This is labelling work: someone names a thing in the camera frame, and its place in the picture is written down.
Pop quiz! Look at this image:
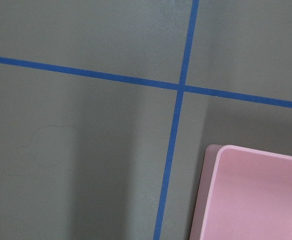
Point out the pink plastic bin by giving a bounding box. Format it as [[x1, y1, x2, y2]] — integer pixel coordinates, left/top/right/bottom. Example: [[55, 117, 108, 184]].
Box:
[[189, 144, 292, 240]]

